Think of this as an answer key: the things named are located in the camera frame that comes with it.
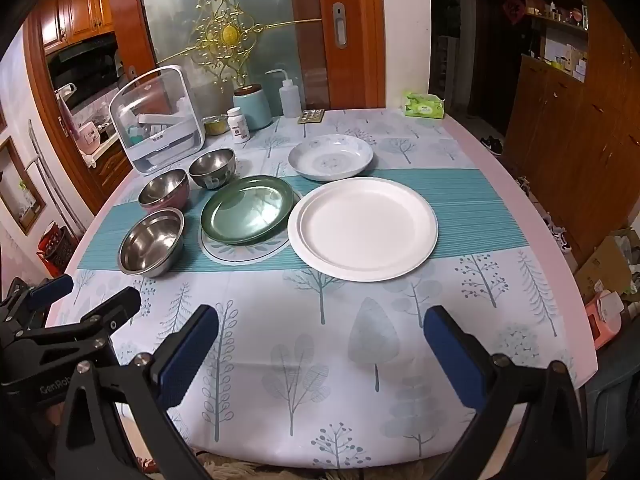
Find large steel bowl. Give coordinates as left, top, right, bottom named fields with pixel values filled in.
left=118, top=208, right=185, bottom=278

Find pink container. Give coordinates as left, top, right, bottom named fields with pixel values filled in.
left=582, top=292, right=626, bottom=351

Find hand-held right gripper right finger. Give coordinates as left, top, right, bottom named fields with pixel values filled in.
left=422, top=305, right=588, bottom=480

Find pink kitchen appliance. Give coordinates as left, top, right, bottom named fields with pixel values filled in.
left=75, top=120, right=103, bottom=156

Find black range hood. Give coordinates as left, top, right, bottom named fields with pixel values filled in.
left=47, top=35, right=120, bottom=96

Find pink steel bowl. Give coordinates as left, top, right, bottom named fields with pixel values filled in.
left=137, top=169, right=191, bottom=212

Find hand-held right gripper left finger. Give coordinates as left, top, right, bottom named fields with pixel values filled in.
left=52, top=304, right=221, bottom=480

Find teal canister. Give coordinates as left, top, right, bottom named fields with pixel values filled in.
left=233, top=83, right=273, bottom=131

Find wooden kitchen cabinets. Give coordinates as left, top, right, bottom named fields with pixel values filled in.
left=37, top=0, right=116, bottom=53

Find tree print tablecloth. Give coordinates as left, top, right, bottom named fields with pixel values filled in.
left=47, top=107, right=583, bottom=468

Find red basket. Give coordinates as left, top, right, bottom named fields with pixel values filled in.
left=37, top=225, right=76, bottom=273

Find gold door ornament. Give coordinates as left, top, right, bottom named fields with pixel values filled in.
left=157, top=0, right=323, bottom=93

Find wooden cabinet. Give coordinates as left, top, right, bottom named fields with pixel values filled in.
left=505, top=0, right=640, bottom=291

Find wooden glass sliding door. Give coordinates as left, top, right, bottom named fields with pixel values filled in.
left=106, top=0, right=387, bottom=111

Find small steel bowl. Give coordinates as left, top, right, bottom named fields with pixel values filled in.
left=188, top=148, right=237, bottom=190

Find blue floral deep plate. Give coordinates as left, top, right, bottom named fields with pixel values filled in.
left=288, top=135, right=375, bottom=182

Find white squeeze bottle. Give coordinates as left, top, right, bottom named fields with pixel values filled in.
left=265, top=69, right=301, bottom=119

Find green tissue pack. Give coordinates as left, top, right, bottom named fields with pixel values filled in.
left=404, top=91, right=446, bottom=120

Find white pill bottle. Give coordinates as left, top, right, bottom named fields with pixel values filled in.
left=227, top=107, right=251, bottom=141

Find silver door handle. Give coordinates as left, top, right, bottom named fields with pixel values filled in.
left=332, top=2, right=348, bottom=50

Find cardboard box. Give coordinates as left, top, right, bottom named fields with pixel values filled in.
left=575, top=230, right=640, bottom=306

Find white clear-lid storage box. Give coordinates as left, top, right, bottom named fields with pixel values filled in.
left=108, top=65, right=206, bottom=175

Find green plate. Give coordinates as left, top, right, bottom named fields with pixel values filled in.
left=200, top=175, right=295, bottom=246

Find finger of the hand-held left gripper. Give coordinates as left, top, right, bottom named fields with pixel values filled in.
left=12, top=287, right=142, bottom=356
left=0, top=274, right=75, bottom=341

